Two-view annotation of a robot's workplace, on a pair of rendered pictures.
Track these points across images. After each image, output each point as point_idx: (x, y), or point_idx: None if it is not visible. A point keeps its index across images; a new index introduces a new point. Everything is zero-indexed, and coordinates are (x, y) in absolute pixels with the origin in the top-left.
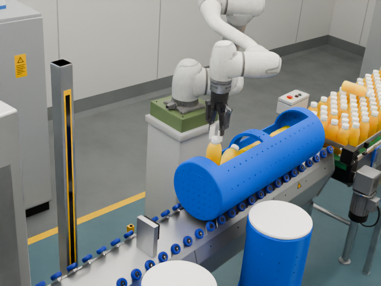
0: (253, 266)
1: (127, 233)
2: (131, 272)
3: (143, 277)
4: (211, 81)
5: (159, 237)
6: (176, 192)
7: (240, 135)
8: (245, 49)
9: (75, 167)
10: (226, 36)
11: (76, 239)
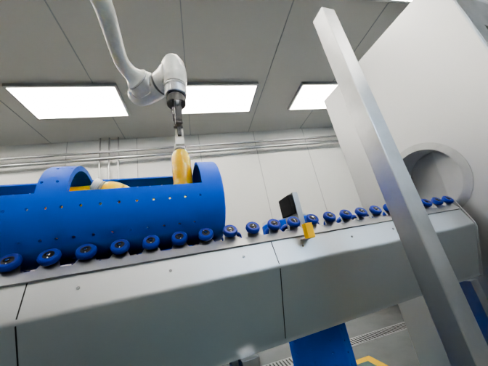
0: None
1: (313, 214)
2: (318, 221)
3: (308, 213)
4: (185, 86)
5: (282, 216)
6: (225, 208)
7: (78, 169)
8: (130, 65)
9: (351, 116)
10: (119, 32)
11: (395, 225)
